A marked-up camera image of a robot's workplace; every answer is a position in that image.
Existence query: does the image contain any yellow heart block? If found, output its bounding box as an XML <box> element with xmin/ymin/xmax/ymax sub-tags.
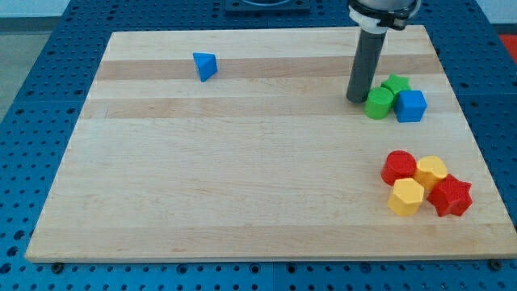
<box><xmin>413</xmin><ymin>156</ymin><xmax>448</xmax><ymax>192</ymax></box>

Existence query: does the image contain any yellow hexagon block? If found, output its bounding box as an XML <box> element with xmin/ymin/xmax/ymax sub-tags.
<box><xmin>387</xmin><ymin>178</ymin><xmax>425</xmax><ymax>217</ymax></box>

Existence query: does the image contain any green cylinder block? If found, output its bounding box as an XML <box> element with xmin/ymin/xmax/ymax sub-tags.
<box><xmin>364</xmin><ymin>86</ymin><xmax>394</xmax><ymax>120</ymax></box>

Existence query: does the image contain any red cylinder block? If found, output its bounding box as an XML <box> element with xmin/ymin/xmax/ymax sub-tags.
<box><xmin>380</xmin><ymin>150</ymin><xmax>417</xmax><ymax>186</ymax></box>

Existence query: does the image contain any red star block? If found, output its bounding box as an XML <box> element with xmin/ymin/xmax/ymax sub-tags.
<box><xmin>427</xmin><ymin>174</ymin><xmax>473</xmax><ymax>217</ymax></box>

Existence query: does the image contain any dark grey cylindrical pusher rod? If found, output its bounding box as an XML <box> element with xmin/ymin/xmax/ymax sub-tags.
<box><xmin>346</xmin><ymin>29</ymin><xmax>386</xmax><ymax>103</ymax></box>

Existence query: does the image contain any green star block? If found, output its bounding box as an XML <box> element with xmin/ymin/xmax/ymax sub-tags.
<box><xmin>381</xmin><ymin>74</ymin><xmax>411</xmax><ymax>96</ymax></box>

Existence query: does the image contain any wooden board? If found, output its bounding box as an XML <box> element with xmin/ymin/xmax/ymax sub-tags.
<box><xmin>25</xmin><ymin>25</ymin><xmax>516</xmax><ymax>263</ymax></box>

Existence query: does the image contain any blue cube block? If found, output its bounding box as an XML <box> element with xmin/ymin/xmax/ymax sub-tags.
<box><xmin>393</xmin><ymin>91</ymin><xmax>427</xmax><ymax>123</ymax></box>

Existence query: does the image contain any blue triangle block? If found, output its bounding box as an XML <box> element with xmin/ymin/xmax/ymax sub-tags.
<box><xmin>192</xmin><ymin>52</ymin><xmax>218</xmax><ymax>82</ymax></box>

